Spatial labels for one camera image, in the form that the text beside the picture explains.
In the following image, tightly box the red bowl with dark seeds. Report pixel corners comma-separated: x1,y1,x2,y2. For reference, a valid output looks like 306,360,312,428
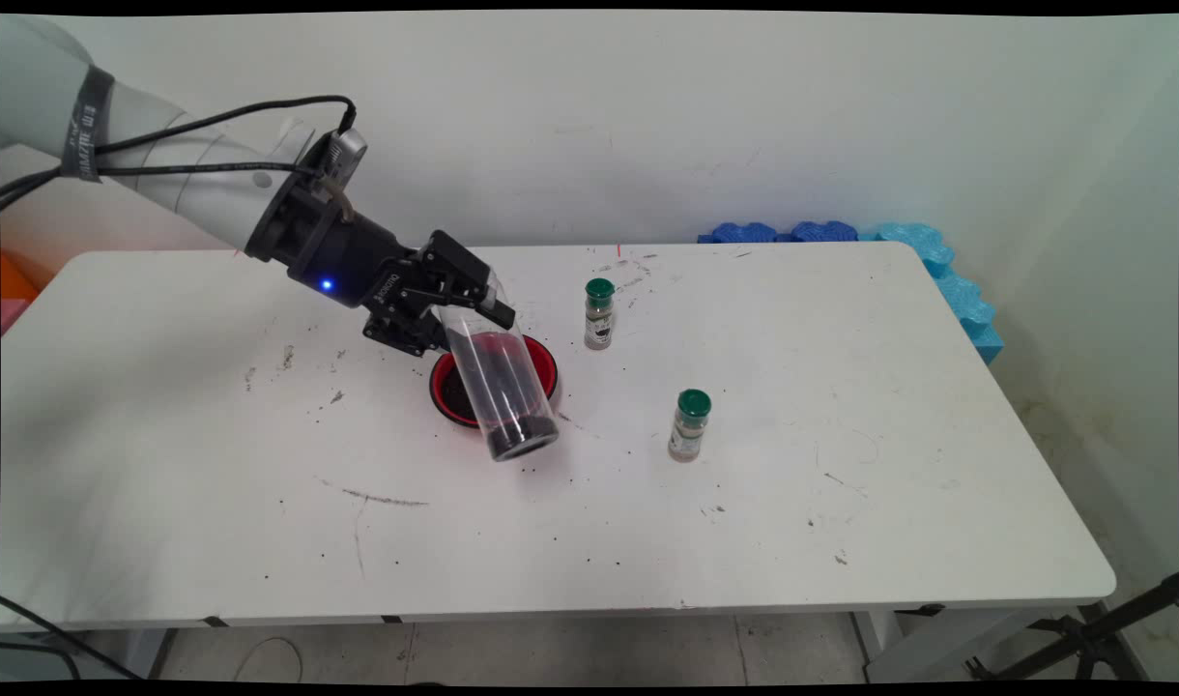
429,333,559,430

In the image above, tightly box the light blue foam mat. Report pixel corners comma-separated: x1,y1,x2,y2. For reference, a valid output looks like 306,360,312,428
860,222,1004,366

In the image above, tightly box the thin white cable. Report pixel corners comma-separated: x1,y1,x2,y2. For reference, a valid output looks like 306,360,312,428
235,636,306,682

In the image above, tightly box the black tripod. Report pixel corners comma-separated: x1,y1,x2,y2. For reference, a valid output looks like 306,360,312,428
966,572,1179,682

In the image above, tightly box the black camera cable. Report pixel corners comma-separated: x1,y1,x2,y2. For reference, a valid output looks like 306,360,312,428
0,94,359,209

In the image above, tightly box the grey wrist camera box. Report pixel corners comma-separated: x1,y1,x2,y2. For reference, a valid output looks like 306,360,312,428
304,126,369,191

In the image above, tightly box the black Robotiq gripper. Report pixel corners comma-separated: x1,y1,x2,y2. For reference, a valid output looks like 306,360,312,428
245,177,516,359

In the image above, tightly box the white table leg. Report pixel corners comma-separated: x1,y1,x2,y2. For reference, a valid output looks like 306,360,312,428
116,628,180,681

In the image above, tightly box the grey velcro strap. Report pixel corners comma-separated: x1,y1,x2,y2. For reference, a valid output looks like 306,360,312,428
62,66,116,184

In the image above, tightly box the green lid spice jar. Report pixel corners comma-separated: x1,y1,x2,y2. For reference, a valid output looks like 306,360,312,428
669,389,712,463
584,278,616,351

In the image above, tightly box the orange object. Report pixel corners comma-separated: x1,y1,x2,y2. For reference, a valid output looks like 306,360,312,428
0,253,41,304

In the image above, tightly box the white table leg frame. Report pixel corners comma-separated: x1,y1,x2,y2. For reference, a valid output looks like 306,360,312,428
852,607,1112,682

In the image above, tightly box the clear plastic jar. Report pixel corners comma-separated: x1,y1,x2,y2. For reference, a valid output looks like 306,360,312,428
443,275,560,463

